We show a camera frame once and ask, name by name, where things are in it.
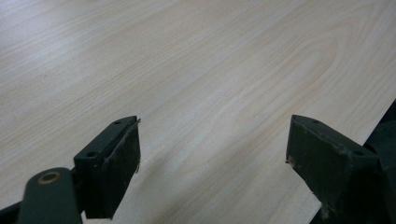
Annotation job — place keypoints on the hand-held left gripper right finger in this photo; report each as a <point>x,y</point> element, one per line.
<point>330,161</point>

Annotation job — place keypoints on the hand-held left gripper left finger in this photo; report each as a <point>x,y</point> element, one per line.
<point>107,168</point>

